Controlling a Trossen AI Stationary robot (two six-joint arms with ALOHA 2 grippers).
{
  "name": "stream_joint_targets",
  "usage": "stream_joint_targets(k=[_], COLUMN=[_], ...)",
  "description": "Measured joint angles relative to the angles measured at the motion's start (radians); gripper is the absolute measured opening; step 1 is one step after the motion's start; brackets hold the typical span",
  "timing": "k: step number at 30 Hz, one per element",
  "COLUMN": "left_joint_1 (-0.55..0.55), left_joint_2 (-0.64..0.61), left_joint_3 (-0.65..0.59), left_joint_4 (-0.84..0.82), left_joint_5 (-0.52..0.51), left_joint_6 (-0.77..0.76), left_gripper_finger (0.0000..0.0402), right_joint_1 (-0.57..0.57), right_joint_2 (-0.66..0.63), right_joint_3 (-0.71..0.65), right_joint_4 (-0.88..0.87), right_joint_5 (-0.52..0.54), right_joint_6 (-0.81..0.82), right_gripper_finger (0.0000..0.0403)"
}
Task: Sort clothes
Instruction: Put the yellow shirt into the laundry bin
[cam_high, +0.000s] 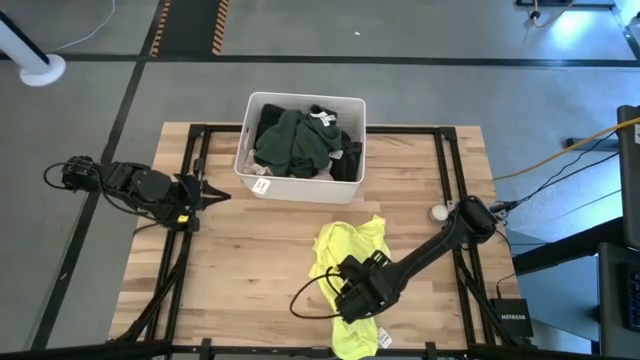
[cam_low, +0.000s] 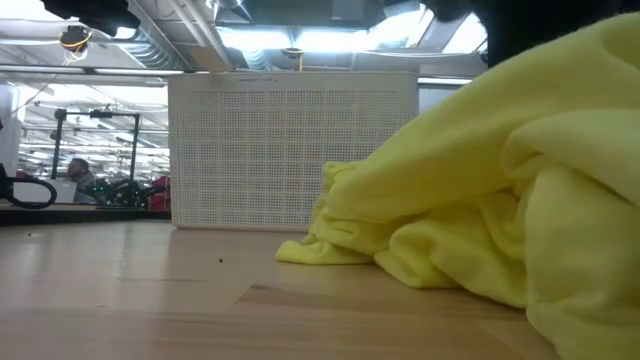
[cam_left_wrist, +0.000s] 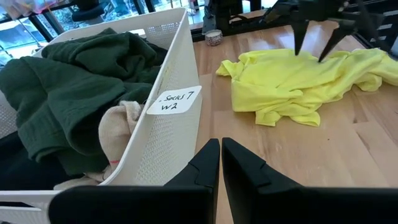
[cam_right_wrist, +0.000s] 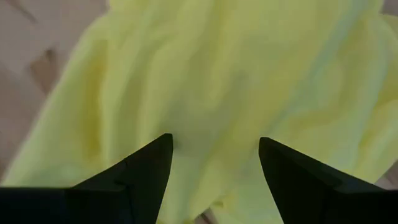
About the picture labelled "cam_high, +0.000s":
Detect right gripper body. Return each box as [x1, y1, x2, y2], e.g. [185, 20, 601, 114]
[333, 252, 401, 324]

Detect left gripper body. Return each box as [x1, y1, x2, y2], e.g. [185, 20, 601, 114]
[172, 172, 206, 232]

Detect neon yellow shirt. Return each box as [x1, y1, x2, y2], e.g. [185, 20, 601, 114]
[308, 214, 394, 360]

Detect dark green sweatshirt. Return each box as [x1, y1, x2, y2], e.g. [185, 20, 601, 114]
[253, 104, 344, 180]

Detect dark denim jeans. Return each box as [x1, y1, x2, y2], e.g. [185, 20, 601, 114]
[329, 130, 364, 183]

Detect white perforated laundry basket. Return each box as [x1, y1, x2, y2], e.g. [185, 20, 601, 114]
[233, 91, 367, 205]

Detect black hazard-striped floor mat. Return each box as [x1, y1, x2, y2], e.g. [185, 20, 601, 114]
[148, 0, 231, 56]

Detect black desk beam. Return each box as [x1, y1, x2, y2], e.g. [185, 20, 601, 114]
[512, 217, 626, 276]

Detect white pole with base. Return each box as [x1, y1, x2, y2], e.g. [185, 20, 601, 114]
[0, 9, 67, 88]

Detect black desk with keyboard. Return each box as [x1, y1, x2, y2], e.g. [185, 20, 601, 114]
[597, 242, 640, 359]

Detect black side cabinet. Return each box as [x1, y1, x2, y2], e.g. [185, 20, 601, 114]
[617, 104, 640, 250]

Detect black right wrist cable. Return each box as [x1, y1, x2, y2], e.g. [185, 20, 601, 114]
[289, 272, 351, 320]

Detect black aluminium table frame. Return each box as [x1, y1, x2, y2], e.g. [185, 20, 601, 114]
[0, 122, 596, 360]

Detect black switch cable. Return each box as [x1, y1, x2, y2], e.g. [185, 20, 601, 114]
[494, 272, 519, 301]

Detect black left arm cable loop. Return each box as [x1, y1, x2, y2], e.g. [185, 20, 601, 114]
[43, 160, 71, 191]

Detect black Netgear network switch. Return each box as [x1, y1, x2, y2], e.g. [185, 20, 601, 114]
[489, 298, 535, 339]

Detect white floor cable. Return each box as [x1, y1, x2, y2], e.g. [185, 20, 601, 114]
[47, 0, 117, 54]

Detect black floor cable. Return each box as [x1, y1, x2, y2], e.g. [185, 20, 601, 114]
[499, 130, 621, 212]

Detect yellow cable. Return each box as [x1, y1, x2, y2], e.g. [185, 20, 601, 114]
[492, 117, 640, 181]

